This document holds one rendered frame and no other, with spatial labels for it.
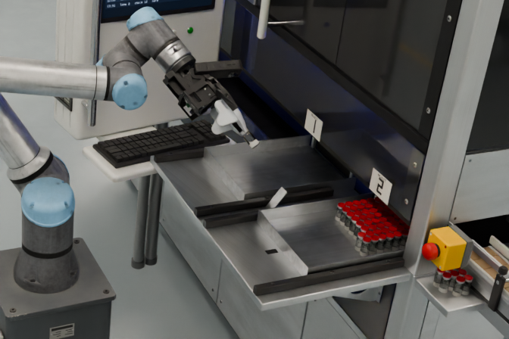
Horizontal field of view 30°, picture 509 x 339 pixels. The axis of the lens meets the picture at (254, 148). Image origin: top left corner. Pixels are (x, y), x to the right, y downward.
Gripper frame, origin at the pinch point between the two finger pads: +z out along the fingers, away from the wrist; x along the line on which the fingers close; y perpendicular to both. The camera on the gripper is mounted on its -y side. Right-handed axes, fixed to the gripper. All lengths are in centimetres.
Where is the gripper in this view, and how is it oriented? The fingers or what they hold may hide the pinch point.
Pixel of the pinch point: (243, 127)
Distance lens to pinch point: 213.3
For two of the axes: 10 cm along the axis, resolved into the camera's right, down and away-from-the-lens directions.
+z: 6.4, 7.6, -1.2
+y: -7.3, 5.4, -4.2
